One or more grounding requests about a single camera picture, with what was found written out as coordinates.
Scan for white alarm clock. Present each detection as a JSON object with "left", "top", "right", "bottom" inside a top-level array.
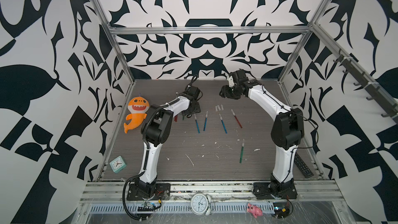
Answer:
[{"left": 190, "top": 193, "right": 212, "bottom": 216}]

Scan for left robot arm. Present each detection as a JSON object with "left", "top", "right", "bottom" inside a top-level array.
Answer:
[{"left": 134, "top": 86, "right": 202, "bottom": 198}]

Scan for wall hook rack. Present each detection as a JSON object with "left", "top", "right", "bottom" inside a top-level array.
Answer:
[{"left": 333, "top": 49, "right": 398, "bottom": 124}]

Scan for blue knife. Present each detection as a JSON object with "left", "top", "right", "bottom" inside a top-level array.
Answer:
[
  {"left": 219, "top": 114, "right": 228, "bottom": 134},
  {"left": 203, "top": 111, "right": 208, "bottom": 131},
  {"left": 194, "top": 114, "right": 201, "bottom": 134}
]

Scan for black remote control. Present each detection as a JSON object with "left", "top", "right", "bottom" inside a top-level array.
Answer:
[{"left": 294, "top": 153, "right": 314, "bottom": 178}]

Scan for small teal square clock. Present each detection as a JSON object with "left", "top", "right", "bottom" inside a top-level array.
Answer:
[{"left": 109, "top": 156, "right": 126, "bottom": 173}]

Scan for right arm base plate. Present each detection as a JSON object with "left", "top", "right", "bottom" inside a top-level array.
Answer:
[{"left": 252, "top": 181, "right": 297, "bottom": 200}]

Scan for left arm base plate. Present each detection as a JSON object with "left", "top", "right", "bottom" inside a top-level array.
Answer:
[{"left": 126, "top": 183, "right": 171, "bottom": 201}]

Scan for black corrugated cable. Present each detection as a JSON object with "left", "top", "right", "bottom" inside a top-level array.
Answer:
[{"left": 122, "top": 75, "right": 200, "bottom": 221}]

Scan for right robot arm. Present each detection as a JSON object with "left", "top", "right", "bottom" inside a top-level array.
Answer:
[{"left": 219, "top": 69, "right": 304, "bottom": 191}]

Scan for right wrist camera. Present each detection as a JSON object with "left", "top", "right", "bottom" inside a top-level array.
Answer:
[{"left": 228, "top": 76, "right": 235, "bottom": 88}]

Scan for left circuit board wires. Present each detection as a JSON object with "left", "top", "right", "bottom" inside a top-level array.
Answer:
[{"left": 137, "top": 200, "right": 162, "bottom": 213}]

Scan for orange shark plush toy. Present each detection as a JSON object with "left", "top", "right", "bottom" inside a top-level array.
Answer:
[{"left": 123, "top": 96, "right": 150, "bottom": 133}]

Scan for pink pig toy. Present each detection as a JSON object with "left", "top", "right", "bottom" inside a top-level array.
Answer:
[{"left": 246, "top": 203, "right": 263, "bottom": 218}]

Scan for green circuit board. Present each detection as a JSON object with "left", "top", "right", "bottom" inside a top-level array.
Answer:
[{"left": 272, "top": 202, "right": 294, "bottom": 219}]

